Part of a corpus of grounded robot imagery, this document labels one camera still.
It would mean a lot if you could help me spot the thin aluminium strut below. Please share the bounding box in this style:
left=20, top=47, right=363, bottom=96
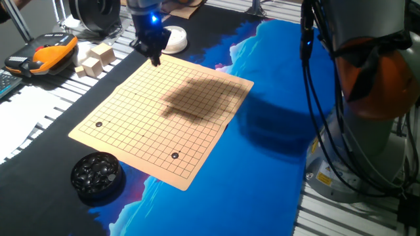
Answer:
left=51, top=0, right=68, bottom=29

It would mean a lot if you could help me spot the aluminium frame strut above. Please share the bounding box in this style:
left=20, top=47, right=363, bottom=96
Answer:
left=0, top=0, right=33, bottom=44

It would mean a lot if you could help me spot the medium wooden block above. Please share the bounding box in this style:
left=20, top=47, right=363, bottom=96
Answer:
left=81, top=56, right=104, bottom=79

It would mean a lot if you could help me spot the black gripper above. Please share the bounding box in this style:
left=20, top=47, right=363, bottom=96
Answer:
left=129, top=9, right=172, bottom=68

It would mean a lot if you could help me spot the large wooden block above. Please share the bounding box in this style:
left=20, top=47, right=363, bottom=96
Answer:
left=89, top=42, right=117, bottom=66

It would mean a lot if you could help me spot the tan go board with grid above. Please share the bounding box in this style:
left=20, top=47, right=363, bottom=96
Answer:
left=68, top=53, right=255, bottom=192

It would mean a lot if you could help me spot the black round stone bowl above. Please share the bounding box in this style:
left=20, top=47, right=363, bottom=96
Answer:
left=70, top=151, right=125, bottom=201

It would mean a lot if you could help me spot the aluminium frame post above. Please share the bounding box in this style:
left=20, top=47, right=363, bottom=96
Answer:
left=244, top=0, right=267, bottom=18

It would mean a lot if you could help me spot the person bare forearm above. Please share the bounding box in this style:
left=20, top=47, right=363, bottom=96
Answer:
left=0, top=0, right=32, bottom=24

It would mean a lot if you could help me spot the white block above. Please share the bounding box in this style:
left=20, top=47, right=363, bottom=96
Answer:
left=71, top=41, right=95, bottom=68

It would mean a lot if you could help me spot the black round spool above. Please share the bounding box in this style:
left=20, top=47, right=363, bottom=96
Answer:
left=68, top=0, right=123, bottom=34

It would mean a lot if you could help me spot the orange and black teach pendant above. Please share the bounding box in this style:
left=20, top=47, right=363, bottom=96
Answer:
left=4, top=32, right=79, bottom=78

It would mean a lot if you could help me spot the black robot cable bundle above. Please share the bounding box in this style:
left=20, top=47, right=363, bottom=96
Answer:
left=298, top=0, right=420, bottom=199

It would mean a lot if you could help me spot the flat cardboard sheet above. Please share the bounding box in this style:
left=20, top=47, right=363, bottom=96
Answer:
left=162, top=0, right=207, bottom=20

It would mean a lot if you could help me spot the white round stone bowl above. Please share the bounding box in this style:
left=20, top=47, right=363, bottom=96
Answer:
left=162, top=25, right=188, bottom=55

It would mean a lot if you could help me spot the blue and black landscape mat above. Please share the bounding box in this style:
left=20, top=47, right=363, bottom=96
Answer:
left=0, top=3, right=339, bottom=236

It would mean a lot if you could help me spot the white paper sheet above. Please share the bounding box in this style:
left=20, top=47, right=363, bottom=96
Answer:
left=0, top=84, right=65, bottom=164

